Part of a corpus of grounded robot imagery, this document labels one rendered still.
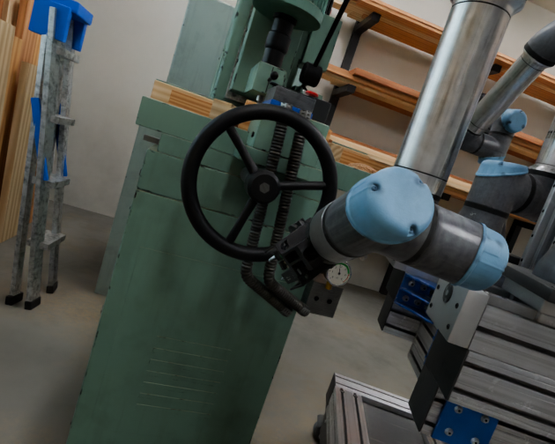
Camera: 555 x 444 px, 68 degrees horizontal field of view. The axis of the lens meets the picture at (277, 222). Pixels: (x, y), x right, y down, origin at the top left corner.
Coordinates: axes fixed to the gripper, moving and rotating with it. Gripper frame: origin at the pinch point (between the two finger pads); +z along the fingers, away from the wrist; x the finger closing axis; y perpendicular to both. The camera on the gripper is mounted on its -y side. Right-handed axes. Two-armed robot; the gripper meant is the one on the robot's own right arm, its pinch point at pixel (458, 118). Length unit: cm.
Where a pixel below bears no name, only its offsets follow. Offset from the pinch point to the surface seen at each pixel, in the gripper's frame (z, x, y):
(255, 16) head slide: -44, -88, -8
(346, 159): -50, -58, 24
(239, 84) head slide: -44, -89, 10
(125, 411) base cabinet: -69, -104, 92
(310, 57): -34, -70, -3
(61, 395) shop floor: -43, -126, 108
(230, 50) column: -35, -93, 0
